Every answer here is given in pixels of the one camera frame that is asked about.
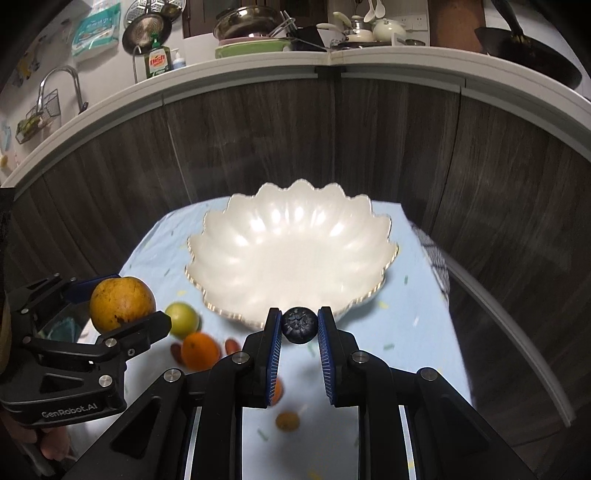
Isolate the light blue patterned tablecloth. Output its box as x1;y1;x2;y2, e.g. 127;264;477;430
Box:
69;196;472;480

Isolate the white scalloped bowl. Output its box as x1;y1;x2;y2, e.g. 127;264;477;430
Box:
185;180;399;330

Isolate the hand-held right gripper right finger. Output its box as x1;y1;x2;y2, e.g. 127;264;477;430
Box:
317;305;539;480

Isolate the green apple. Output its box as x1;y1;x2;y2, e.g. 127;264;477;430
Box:
165;302;201;337

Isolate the black wire sink basket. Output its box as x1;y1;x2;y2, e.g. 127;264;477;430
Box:
15;89;62;145

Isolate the cream teapot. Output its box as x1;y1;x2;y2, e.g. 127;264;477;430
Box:
372;18;407;42

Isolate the yellow brown pear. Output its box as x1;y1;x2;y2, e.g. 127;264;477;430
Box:
89;276;156;333

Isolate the green dish soap bottle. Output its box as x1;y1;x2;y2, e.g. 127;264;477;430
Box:
147;36;172;79

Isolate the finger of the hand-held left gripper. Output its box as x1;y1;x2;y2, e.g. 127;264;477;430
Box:
21;311;172;370
7;273;122;324

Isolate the person's left hand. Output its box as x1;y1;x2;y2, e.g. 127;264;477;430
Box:
9;415;77;467

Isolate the steel pot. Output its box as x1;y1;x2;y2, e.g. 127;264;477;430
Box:
213;6;284;40

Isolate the brown wooden cutting board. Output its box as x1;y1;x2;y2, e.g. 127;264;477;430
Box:
436;0;485;47

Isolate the dark wood kitchen counter cabinet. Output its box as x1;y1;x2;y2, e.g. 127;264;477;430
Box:
0;46;591;416

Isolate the green baking dish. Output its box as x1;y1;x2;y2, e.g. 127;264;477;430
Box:
215;38;301;60

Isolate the steel faucet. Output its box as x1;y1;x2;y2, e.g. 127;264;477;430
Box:
38;66;89;123

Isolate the dark purple plum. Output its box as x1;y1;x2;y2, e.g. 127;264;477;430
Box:
281;306;318;345

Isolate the grey plaid cloth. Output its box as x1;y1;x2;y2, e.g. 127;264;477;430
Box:
411;222;451;303

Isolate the black wok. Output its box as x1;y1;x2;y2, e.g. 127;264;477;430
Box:
475;0;583;90

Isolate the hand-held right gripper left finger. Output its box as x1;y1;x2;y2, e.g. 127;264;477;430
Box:
60;308;283;480

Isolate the cream pot with lid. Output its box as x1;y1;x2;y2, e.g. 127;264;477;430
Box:
316;14;375;44

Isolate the teal plastic packet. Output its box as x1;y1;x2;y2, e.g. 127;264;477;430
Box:
71;2;122;63

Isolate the hanging steel steamer insert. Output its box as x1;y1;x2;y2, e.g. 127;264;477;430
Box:
124;0;185;24

